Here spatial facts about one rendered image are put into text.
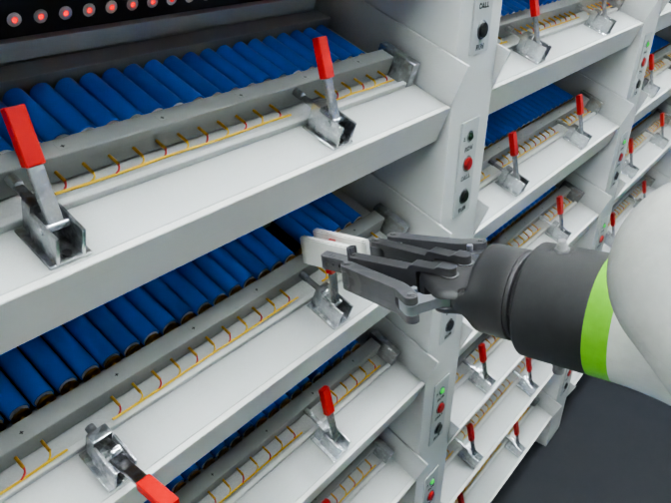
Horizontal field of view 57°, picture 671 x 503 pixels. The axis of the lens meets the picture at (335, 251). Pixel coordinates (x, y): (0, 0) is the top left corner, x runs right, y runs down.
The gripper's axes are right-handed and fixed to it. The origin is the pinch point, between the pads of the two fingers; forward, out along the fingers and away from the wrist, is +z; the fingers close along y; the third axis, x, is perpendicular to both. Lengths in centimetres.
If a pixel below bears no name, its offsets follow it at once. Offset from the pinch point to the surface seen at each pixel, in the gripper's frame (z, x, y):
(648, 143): 7, -27, 137
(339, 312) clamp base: -0.4, -6.5, -1.0
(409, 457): 6.5, -43.7, 17.5
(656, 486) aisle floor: -13, -103, 93
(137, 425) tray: 3.3, -6.8, -23.2
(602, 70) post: 4, 2, 88
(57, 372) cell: 8.4, -1.7, -25.9
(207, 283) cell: 9.1, -1.4, -9.5
